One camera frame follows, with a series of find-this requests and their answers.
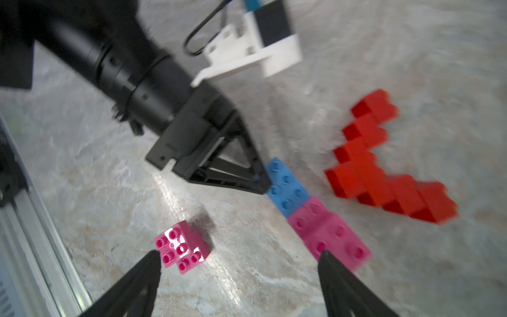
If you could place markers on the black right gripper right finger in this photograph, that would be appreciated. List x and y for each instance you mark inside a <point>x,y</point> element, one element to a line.
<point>344,294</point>

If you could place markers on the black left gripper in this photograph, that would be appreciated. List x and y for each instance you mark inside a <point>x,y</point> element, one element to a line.
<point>191,137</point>

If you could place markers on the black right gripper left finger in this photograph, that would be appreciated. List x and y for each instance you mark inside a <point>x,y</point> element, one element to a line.
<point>134,294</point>

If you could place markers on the blue 2x4 lego brick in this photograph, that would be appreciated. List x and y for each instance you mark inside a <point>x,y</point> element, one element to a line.
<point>286,192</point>

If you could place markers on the red 2x4 lego brick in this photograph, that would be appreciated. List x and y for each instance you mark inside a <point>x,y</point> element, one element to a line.
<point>362,179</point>

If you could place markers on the red 2x2 lego brick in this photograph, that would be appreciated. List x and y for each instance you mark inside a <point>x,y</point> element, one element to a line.
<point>367,130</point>
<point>439,208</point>
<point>378,105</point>

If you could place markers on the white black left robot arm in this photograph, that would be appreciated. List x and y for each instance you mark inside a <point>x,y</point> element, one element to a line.
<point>104,43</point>

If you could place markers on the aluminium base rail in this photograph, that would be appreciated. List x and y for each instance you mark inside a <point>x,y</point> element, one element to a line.
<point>38,277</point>

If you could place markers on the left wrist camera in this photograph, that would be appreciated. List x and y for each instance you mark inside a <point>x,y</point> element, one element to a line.
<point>268,40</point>

